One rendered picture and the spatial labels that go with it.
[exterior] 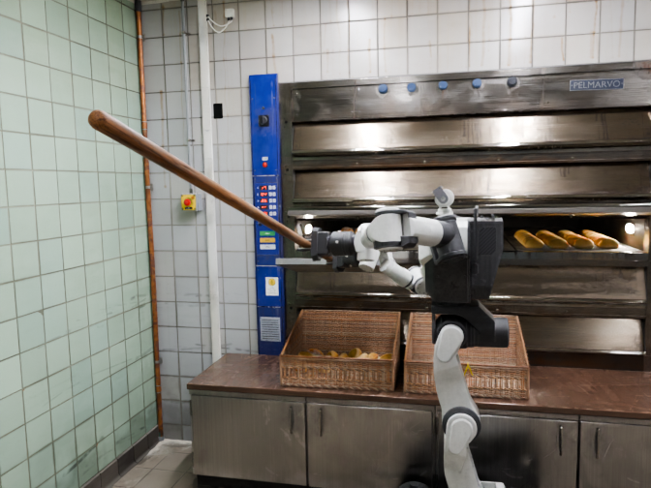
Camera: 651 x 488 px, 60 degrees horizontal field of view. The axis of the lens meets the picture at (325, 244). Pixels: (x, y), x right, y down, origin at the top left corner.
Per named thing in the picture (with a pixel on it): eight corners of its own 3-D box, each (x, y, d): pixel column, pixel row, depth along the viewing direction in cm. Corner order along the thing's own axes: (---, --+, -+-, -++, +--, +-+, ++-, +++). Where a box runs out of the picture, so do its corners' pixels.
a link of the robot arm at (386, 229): (361, 255, 187) (370, 246, 168) (359, 225, 189) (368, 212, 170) (392, 254, 188) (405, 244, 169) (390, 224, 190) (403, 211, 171)
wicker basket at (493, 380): (409, 360, 307) (409, 311, 304) (517, 366, 295) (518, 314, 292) (402, 393, 260) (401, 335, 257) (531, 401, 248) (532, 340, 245)
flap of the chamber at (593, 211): (287, 215, 299) (297, 218, 319) (660, 212, 260) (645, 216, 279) (287, 210, 300) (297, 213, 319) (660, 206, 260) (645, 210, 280)
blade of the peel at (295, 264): (393, 264, 250) (394, 259, 251) (275, 263, 262) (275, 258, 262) (400, 272, 285) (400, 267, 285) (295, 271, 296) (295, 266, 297)
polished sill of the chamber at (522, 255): (297, 256, 322) (297, 249, 322) (643, 259, 283) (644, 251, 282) (294, 257, 317) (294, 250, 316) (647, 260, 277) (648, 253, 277)
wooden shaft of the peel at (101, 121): (102, 126, 82) (104, 106, 82) (83, 127, 82) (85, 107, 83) (332, 261, 247) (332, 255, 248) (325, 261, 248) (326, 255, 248)
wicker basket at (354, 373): (301, 355, 319) (300, 308, 316) (402, 360, 308) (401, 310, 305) (278, 386, 272) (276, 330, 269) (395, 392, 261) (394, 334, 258)
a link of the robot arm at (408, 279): (380, 268, 241) (412, 289, 249) (387, 280, 232) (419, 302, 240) (396, 250, 239) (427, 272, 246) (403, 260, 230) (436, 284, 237)
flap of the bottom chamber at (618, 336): (297, 340, 321) (299, 306, 325) (643, 355, 282) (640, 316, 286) (295, 340, 317) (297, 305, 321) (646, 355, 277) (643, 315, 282)
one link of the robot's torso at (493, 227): (501, 293, 226) (501, 204, 222) (504, 312, 194) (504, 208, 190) (426, 291, 234) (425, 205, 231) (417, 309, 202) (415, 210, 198)
